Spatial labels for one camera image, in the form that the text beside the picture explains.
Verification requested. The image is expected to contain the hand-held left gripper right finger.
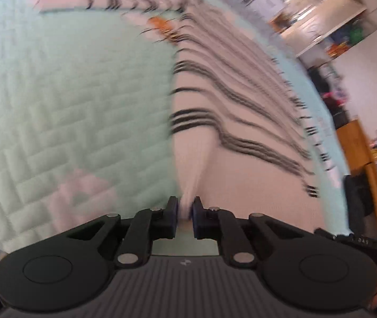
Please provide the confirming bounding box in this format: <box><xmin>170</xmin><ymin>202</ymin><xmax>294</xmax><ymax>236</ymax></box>
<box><xmin>192</xmin><ymin>197</ymin><xmax>304</xmax><ymax>268</ymax></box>

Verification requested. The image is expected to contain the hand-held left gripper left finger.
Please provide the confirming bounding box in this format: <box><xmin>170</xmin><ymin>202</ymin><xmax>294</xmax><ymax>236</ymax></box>
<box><xmin>66</xmin><ymin>196</ymin><xmax>179</xmax><ymax>270</ymax></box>

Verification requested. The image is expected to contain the cream black striped sweater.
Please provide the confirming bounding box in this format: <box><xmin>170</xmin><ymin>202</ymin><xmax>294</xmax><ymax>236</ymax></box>
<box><xmin>29</xmin><ymin>0</ymin><xmax>348</xmax><ymax>233</ymax></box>

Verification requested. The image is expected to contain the dark cloth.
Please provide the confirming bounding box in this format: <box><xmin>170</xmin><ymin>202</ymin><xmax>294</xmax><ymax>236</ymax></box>
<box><xmin>342</xmin><ymin>172</ymin><xmax>375</xmax><ymax>234</ymax></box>

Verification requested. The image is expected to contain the wooden desk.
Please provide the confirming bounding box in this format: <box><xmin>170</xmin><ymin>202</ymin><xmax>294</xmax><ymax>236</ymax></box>
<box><xmin>336</xmin><ymin>119</ymin><xmax>377</xmax><ymax>236</ymax></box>

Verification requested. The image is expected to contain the mint bee print bedspread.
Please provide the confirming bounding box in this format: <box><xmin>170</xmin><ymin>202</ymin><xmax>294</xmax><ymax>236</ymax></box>
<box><xmin>0</xmin><ymin>0</ymin><xmax>352</xmax><ymax>255</ymax></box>

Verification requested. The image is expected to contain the white shelf unit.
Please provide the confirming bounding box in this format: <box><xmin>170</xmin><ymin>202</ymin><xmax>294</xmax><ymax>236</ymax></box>
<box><xmin>241</xmin><ymin>0</ymin><xmax>377</xmax><ymax>58</ymax></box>

